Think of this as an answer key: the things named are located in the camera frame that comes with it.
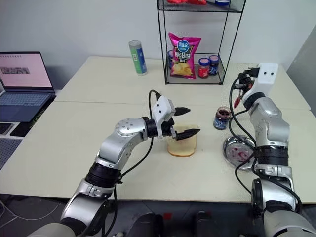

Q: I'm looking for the grey perforated mesh panel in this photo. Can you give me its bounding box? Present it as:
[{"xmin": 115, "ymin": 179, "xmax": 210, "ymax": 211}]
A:
[{"xmin": 0, "ymin": 137, "xmax": 23, "ymax": 170}]

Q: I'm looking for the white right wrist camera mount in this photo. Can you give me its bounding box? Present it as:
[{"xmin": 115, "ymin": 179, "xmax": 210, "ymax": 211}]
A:
[{"xmin": 242, "ymin": 63, "xmax": 280, "ymax": 104}]

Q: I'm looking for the red snack package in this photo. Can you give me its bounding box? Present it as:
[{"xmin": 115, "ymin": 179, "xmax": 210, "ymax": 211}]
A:
[{"xmin": 167, "ymin": 0, "xmax": 208, "ymax": 6}]

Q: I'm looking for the thin white floor cable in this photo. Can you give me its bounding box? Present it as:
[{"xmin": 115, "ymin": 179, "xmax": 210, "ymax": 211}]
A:
[{"xmin": 0, "ymin": 197, "xmax": 65, "ymax": 221}]

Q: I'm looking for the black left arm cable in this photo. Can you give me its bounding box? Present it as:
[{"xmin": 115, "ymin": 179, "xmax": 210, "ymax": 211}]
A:
[{"xmin": 112, "ymin": 89, "xmax": 162, "ymax": 237}]

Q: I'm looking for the dark rounded shape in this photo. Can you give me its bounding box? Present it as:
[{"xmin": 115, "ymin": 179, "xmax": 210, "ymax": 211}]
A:
[
  {"xmin": 194, "ymin": 210, "xmax": 219, "ymax": 237},
  {"xmin": 126, "ymin": 213, "xmax": 164, "ymax": 237}
]

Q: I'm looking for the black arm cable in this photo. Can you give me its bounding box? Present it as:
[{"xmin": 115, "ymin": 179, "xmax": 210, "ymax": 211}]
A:
[
  {"xmin": 112, "ymin": 89, "xmax": 162, "ymax": 237},
  {"xmin": 229, "ymin": 76, "xmax": 303, "ymax": 216}
]

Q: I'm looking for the red label jam jar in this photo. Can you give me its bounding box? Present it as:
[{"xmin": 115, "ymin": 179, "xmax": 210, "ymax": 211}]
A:
[{"xmin": 197, "ymin": 57, "xmax": 211, "ymax": 79}]

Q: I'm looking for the black wire shelf rack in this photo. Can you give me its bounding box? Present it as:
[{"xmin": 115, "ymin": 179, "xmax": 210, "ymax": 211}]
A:
[{"xmin": 156, "ymin": 0, "xmax": 244, "ymax": 86}]

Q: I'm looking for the white bread slice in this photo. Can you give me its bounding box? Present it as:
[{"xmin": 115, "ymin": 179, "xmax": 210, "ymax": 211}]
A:
[{"xmin": 167, "ymin": 124, "xmax": 199, "ymax": 158}]

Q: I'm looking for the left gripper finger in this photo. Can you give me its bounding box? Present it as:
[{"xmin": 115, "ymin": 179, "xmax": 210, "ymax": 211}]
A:
[
  {"xmin": 175, "ymin": 106, "xmax": 192, "ymax": 118},
  {"xmin": 173, "ymin": 128, "xmax": 201, "ymax": 142}
]

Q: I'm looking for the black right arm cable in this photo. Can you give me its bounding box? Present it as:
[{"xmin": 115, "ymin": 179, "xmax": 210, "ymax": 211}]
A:
[{"xmin": 229, "ymin": 76, "xmax": 303, "ymax": 216}]

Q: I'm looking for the open grey laptop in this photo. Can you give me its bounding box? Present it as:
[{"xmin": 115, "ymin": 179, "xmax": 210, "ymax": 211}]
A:
[{"xmin": 0, "ymin": 51, "xmax": 56, "ymax": 123}]

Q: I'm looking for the silver metal dish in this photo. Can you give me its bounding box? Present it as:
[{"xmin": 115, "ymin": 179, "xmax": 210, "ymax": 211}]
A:
[{"xmin": 222, "ymin": 134, "xmax": 259, "ymax": 172}]

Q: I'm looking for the black desk mat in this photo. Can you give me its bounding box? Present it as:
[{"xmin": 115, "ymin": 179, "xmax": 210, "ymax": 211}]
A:
[{"xmin": 9, "ymin": 95, "xmax": 57, "ymax": 138}]

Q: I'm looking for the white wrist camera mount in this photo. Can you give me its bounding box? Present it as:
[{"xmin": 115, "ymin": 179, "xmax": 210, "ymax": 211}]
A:
[
  {"xmin": 242, "ymin": 63, "xmax": 280, "ymax": 104},
  {"xmin": 151, "ymin": 95, "xmax": 177, "ymax": 138}
]

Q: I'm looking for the blue label jam jar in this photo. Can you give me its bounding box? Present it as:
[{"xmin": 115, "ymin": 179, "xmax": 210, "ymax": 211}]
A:
[{"xmin": 208, "ymin": 54, "xmax": 221, "ymax": 77}]

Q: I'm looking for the red jam-covered spoon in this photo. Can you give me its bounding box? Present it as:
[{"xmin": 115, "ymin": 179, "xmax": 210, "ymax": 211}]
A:
[{"xmin": 233, "ymin": 83, "xmax": 252, "ymax": 109}]

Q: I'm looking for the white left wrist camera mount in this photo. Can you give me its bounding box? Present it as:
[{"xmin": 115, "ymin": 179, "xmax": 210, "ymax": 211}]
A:
[{"xmin": 151, "ymin": 95, "xmax": 177, "ymax": 138}]

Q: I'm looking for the grey slanted panel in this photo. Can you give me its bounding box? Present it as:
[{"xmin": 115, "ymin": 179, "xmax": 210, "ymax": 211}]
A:
[{"xmin": 287, "ymin": 31, "xmax": 316, "ymax": 83}]

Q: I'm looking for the jar behind chips bag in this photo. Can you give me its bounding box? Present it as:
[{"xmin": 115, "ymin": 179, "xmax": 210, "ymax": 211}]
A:
[{"xmin": 167, "ymin": 49, "xmax": 175, "ymax": 73}]

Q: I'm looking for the pink potato chips bag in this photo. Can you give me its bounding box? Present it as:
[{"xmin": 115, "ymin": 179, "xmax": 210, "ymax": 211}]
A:
[{"xmin": 168, "ymin": 31, "xmax": 202, "ymax": 80}]

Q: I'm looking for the open glass jam jar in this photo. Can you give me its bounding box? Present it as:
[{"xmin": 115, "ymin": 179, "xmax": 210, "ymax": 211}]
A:
[{"xmin": 213, "ymin": 105, "xmax": 233, "ymax": 131}]

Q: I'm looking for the green blue cylindrical canister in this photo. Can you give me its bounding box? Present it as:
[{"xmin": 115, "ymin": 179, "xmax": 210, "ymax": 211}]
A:
[{"xmin": 128, "ymin": 39, "xmax": 148, "ymax": 76}]

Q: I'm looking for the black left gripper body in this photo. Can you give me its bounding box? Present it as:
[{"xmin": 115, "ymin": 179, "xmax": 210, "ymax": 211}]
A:
[{"xmin": 161, "ymin": 99, "xmax": 183, "ymax": 141}]

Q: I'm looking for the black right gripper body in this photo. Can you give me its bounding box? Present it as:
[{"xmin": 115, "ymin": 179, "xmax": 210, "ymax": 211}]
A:
[{"xmin": 243, "ymin": 64, "xmax": 260, "ymax": 87}]

